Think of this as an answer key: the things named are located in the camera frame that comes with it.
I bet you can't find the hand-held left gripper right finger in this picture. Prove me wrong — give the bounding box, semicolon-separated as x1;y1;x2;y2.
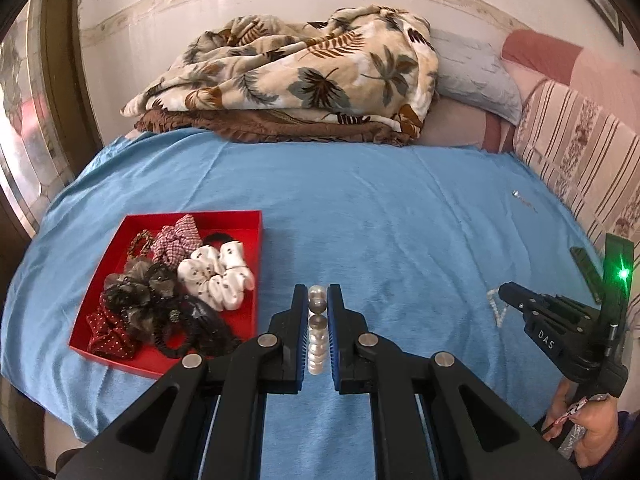
327;284;583;480

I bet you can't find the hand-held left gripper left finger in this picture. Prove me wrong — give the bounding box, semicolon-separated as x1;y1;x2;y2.
55;284;308;480

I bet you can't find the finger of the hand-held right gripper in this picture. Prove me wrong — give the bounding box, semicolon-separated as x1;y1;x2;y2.
499;282;601;329

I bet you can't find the pearl bracelet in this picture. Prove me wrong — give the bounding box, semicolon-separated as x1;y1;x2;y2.
307;285;328;376

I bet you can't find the white bead necklace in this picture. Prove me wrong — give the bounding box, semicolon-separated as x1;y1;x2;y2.
487;287;511;331

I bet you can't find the black lace scrunchie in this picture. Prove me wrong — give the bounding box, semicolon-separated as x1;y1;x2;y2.
175;295;243;356

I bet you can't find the white dotted scrunchie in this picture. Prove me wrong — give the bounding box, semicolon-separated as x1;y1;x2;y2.
177;240;256;311

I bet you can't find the red plaid scrunchie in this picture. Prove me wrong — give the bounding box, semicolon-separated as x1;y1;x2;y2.
151;214;202;267

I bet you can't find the grey black organza scrunchie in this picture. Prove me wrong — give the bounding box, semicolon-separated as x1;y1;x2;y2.
102;255;181;341

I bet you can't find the red polka dot scrunchie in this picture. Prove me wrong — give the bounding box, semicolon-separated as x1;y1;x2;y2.
86;295;141;360

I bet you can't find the red box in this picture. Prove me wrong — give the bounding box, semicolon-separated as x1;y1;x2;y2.
68;210;264;380

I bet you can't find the person's right forearm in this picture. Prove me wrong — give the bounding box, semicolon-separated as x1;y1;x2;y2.
612;410;640;476

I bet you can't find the person's right hand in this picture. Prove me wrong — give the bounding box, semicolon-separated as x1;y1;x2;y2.
545;380;621;471

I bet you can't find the small silver hair clip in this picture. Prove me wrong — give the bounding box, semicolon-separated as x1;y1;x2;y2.
511;190;538;213

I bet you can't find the blue bedsheet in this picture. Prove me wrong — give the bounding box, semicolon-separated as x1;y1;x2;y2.
0;127;621;480

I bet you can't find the striped floral cushion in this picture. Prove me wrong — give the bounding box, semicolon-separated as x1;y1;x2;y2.
515;80;640;261

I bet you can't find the pink beige pillow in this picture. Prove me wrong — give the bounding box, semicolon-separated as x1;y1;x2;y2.
420;95;516;153

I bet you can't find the brown ruffled blanket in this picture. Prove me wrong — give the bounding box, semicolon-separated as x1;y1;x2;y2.
135;107;421;147

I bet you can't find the grey pillow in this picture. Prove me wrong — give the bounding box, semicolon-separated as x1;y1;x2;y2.
430;27;523;126

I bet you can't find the pink cushion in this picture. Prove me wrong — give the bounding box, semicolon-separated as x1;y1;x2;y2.
501;29;601;91

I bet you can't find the floral fleece blanket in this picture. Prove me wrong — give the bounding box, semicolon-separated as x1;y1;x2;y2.
120;5;440;138

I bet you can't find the black spiral hair tie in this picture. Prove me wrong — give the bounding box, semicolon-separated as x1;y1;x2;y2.
150;325;201;361

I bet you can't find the brown leopard hair tie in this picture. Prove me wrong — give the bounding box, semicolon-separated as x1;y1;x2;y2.
127;229;156;261

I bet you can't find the dark picture frame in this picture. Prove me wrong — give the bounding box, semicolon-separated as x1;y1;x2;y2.
550;0;626;46

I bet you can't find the wooden door frame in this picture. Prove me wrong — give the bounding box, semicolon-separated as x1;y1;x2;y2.
0;0;101;241

